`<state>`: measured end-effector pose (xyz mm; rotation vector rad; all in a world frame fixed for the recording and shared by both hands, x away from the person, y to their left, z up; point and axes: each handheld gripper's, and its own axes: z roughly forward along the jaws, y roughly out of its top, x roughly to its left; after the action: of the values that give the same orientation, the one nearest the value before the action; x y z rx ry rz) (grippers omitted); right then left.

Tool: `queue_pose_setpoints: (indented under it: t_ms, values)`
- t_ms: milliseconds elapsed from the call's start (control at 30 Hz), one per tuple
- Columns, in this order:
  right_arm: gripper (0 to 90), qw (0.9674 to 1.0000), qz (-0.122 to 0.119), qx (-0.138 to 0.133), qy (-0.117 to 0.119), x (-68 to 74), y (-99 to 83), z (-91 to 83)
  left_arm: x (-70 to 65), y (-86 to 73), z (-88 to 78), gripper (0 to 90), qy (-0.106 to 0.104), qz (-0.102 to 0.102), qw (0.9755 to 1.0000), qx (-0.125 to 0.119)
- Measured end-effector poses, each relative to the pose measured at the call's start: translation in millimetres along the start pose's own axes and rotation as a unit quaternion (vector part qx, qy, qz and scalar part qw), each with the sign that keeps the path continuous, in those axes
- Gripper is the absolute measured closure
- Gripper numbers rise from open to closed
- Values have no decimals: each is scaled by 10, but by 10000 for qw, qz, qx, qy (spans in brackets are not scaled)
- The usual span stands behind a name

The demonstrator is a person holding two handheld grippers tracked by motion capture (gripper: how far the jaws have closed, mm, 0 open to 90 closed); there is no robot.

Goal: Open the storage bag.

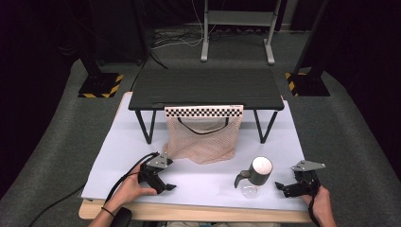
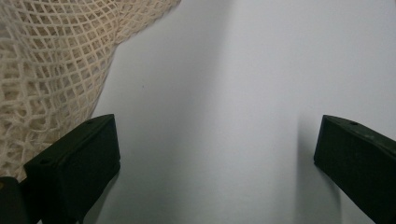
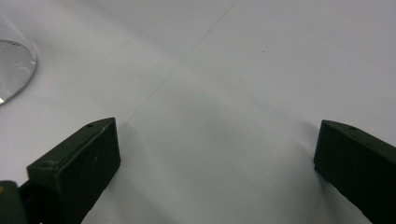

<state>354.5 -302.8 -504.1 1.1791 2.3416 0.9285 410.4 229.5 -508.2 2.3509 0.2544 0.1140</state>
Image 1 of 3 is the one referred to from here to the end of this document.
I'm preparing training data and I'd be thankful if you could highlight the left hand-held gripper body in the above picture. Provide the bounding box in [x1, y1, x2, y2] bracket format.
[137, 152, 174, 187]

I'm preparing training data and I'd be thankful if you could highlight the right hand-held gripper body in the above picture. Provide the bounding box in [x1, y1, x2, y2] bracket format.
[290, 160, 326, 197]

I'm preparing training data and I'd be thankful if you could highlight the pink mesh bag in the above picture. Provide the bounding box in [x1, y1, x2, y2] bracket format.
[162, 115, 244, 166]

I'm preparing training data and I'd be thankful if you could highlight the person's right hand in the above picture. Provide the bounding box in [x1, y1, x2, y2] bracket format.
[302, 184, 333, 219]

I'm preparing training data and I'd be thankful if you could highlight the person's left hand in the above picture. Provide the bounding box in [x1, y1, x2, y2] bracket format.
[108, 164, 159, 211]

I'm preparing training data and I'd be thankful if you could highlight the white table sheet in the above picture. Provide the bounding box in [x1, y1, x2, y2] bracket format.
[80, 92, 309, 212]

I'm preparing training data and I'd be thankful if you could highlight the black rounded armrest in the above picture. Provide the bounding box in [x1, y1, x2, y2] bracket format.
[110, 206, 133, 227]

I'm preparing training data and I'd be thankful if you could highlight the black-and-white checkered strip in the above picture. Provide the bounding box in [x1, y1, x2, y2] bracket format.
[164, 105, 245, 120]

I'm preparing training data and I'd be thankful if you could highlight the small black table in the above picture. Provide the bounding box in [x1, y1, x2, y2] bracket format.
[128, 68, 286, 145]

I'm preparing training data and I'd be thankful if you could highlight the black stand with striped base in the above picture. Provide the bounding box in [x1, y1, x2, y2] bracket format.
[285, 0, 331, 97]
[77, 0, 125, 99]

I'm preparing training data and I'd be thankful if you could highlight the white metal stand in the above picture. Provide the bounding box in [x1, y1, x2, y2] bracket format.
[200, 0, 283, 66]

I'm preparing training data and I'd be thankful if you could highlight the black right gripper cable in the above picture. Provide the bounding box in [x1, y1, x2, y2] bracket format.
[307, 186, 322, 227]

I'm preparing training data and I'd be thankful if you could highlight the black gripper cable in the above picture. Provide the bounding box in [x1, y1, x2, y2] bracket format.
[307, 186, 322, 227]
[104, 151, 160, 203]

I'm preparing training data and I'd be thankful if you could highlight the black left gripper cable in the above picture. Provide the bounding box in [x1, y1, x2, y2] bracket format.
[104, 151, 160, 203]

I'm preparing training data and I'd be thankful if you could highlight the black hair tie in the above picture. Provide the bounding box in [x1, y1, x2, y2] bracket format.
[100, 206, 116, 218]

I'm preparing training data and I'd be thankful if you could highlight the black floor cable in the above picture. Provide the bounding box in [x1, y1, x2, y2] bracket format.
[28, 184, 87, 227]

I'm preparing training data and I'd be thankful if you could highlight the bundle of floor cables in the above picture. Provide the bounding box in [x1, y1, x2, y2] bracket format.
[150, 0, 228, 51]

